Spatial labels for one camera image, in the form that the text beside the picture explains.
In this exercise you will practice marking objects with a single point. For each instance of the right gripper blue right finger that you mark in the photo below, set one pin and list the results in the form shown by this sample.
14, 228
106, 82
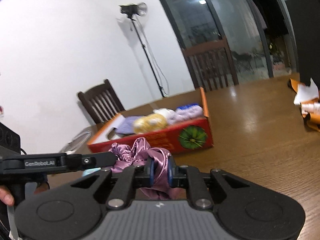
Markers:
170, 170

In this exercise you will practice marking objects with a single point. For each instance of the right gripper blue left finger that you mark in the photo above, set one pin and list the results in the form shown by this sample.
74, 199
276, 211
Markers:
152, 171

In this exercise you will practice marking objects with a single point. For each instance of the yellow plush toy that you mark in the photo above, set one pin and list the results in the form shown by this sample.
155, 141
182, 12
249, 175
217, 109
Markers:
150, 123

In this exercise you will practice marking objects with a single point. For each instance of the lavender knit pouch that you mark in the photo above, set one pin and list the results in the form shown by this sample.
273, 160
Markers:
126, 127

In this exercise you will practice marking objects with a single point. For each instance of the blue tissue pack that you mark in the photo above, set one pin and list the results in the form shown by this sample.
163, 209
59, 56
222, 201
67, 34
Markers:
188, 112

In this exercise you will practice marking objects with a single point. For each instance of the person's hand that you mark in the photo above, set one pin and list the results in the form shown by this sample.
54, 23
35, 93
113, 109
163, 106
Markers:
8, 199

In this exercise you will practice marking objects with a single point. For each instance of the red orange cardboard box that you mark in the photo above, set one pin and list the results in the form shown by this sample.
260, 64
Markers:
178, 123

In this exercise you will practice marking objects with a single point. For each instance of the dark wooden chair left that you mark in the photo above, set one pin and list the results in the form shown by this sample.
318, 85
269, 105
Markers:
101, 102

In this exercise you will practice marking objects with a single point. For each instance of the dark wooden chair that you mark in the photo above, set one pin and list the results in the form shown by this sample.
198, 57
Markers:
101, 102
211, 65

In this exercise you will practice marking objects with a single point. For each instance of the dark wooden chair centre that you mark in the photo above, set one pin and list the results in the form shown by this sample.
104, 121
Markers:
211, 65

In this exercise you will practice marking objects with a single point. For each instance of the studio light on stand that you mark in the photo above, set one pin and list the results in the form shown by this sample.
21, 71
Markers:
133, 12

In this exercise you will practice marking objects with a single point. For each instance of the orange white wrapper items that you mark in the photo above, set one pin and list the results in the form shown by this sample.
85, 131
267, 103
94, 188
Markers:
307, 99

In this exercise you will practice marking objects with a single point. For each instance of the black sliding glass door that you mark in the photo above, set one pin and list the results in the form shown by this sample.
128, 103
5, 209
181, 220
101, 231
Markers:
259, 33

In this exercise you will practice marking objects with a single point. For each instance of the white charger with cable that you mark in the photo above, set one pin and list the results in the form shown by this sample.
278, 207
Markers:
76, 143

